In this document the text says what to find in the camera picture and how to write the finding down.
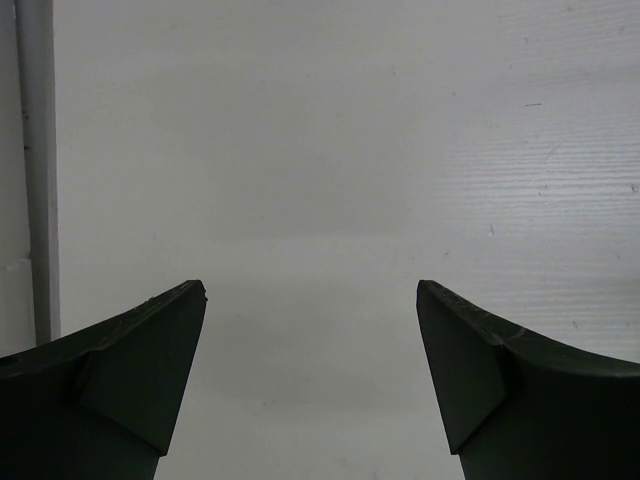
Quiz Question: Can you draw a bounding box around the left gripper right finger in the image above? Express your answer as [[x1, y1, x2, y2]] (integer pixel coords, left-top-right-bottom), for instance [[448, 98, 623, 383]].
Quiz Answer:
[[416, 280, 639, 479]]

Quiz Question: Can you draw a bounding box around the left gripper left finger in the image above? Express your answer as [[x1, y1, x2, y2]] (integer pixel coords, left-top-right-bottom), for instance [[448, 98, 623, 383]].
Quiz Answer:
[[1, 280, 207, 479]]

